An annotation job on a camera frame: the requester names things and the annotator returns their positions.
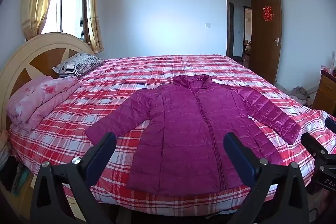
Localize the red plaid bed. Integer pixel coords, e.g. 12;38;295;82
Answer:
8;54;336;217

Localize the pink floral folded quilt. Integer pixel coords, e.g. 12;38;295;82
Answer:
7;76;82;132

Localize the wooden cabinet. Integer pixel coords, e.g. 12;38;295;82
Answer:
312;70;336;117

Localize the dark door frame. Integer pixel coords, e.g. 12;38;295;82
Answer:
225;0;259;67

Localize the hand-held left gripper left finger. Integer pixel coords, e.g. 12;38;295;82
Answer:
30;132;117;224

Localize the narrow yellow curtain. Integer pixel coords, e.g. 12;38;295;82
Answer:
83;0;104;54

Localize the pile of clothes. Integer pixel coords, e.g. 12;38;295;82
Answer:
289;86;315;107

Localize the striped pillow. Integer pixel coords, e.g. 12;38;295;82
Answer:
52;51;104;78

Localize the window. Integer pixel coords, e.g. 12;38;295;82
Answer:
41;0;89;44

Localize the cream wooden headboard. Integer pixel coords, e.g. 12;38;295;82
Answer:
0;32;96;132

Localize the bedside table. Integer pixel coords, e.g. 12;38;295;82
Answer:
0;157;36;198

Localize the brown wooden door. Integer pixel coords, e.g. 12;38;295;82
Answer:
248;0;282;84

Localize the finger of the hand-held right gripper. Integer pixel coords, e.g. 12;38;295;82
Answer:
301;132;336;162
325;117;336;133

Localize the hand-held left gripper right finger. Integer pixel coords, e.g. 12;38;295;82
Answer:
223;132;310;224

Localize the red paper door decoration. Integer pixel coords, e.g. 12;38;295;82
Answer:
263;6;274;22

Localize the magenta down jacket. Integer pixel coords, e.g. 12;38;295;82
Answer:
85;74;301;197

